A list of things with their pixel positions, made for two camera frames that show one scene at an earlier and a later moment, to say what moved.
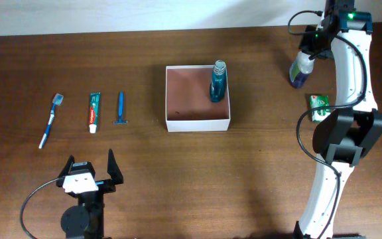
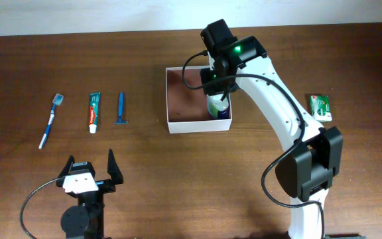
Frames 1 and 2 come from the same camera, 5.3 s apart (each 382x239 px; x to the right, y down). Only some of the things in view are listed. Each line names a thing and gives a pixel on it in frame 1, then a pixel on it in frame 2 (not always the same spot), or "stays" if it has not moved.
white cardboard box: x=189 y=107 stays
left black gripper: x=108 y=185 stays
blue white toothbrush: x=58 y=100 stays
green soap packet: x=317 y=101 stays
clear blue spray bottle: x=300 y=70 → x=218 y=109
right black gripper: x=307 y=47 → x=214 y=88
